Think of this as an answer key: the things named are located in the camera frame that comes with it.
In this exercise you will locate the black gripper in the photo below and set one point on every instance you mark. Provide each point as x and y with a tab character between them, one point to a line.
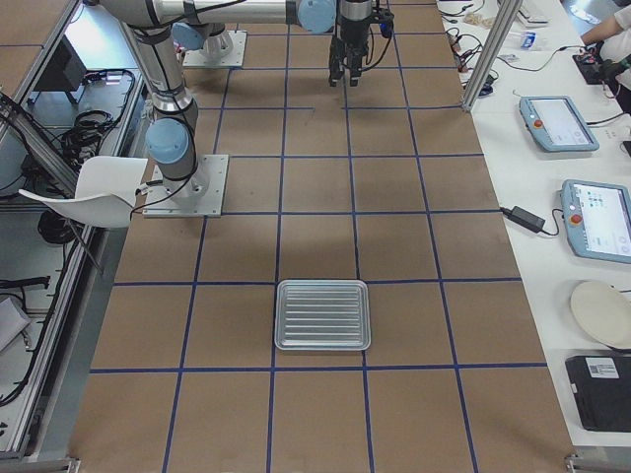
354	29

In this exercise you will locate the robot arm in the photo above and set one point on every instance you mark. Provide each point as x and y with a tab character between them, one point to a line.
154	27

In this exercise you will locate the far blue teach pendant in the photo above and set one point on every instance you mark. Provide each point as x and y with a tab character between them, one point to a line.
556	126

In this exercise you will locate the blue teach pendant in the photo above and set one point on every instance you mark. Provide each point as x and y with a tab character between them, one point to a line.
556	126
597	219

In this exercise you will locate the black power adapter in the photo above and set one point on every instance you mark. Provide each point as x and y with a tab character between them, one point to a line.
524	218

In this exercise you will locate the white plastic chair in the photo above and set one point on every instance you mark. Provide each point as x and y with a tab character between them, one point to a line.
104	195

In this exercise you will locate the near blue teach pendant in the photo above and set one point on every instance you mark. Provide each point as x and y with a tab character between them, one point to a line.
597	219

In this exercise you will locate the white round plate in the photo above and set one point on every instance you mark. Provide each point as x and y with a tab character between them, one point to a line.
603	313

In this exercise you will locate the black flat box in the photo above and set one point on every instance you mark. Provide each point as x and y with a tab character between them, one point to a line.
601	389

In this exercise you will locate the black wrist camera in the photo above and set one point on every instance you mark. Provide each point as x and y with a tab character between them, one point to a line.
384	18

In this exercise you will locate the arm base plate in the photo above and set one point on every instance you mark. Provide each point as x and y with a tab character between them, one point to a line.
202	196
221	51

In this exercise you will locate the aluminium frame post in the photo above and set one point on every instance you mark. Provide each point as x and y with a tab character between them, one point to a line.
497	34

